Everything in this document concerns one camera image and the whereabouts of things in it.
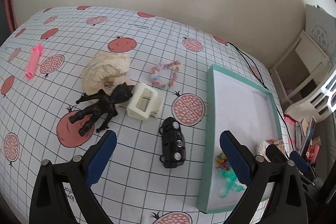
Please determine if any orange snack packet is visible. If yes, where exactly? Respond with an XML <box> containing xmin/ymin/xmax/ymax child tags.
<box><xmin>266</xmin><ymin>138</ymin><xmax>285</xmax><ymax>153</ymax></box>

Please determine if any green translucent toy figure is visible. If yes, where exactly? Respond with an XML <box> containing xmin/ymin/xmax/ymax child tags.
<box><xmin>220</xmin><ymin>169</ymin><xmax>245</xmax><ymax>198</ymax></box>

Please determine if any colourful building block toy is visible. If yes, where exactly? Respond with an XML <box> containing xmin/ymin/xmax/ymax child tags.
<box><xmin>215</xmin><ymin>152</ymin><xmax>232</xmax><ymax>171</ymax></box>

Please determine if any black toy car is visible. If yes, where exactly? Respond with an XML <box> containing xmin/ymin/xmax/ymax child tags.
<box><xmin>158</xmin><ymin>117</ymin><xmax>186</xmax><ymax>169</ymax></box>

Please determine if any black action figure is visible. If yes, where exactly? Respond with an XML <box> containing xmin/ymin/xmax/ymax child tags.
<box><xmin>69</xmin><ymin>83</ymin><xmax>134</xmax><ymax>136</ymax></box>

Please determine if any pastel twisted hair tie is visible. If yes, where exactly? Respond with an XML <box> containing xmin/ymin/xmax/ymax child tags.
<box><xmin>150</xmin><ymin>60</ymin><xmax>183</xmax><ymax>90</ymax></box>

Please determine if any cream plastic hair claw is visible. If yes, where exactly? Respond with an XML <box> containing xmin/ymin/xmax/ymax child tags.
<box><xmin>126</xmin><ymin>83</ymin><xmax>163</xmax><ymax>121</ymax></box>

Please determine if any cream lace cloth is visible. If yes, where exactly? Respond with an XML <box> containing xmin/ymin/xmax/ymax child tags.
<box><xmin>81</xmin><ymin>52</ymin><xmax>134</xmax><ymax>95</ymax></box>

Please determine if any pink hair roller clip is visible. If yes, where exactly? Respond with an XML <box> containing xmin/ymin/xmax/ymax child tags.
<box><xmin>25</xmin><ymin>43</ymin><xmax>43</xmax><ymax>79</ymax></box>

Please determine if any nail clipper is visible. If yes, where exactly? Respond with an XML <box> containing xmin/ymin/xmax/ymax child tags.
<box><xmin>295</xmin><ymin>122</ymin><xmax>302</xmax><ymax>149</ymax></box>

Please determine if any pink crochet mat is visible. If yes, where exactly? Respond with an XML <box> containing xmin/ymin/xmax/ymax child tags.
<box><xmin>284</xmin><ymin>114</ymin><xmax>297</xmax><ymax>146</ymax></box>

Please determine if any teal shallow box tray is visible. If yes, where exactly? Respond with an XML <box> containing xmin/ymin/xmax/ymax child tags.
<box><xmin>197</xmin><ymin>64</ymin><xmax>282</xmax><ymax>214</ymax></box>

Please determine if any white bedside shelf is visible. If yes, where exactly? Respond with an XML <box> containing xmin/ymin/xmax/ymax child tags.
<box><xmin>269</xmin><ymin>30</ymin><xmax>335</xmax><ymax>122</ymax></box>

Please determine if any pomegranate print grid bedsheet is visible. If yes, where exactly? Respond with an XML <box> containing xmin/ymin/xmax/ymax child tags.
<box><xmin>1</xmin><ymin>6</ymin><xmax>275</xmax><ymax>223</ymax></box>

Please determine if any light blue memorial book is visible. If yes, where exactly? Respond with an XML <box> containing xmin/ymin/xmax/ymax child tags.
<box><xmin>305</xmin><ymin>4</ymin><xmax>335</xmax><ymax>59</ymax></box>

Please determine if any black cable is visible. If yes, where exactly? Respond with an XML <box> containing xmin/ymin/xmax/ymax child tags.
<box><xmin>227</xmin><ymin>41</ymin><xmax>297</xmax><ymax>151</ymax></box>

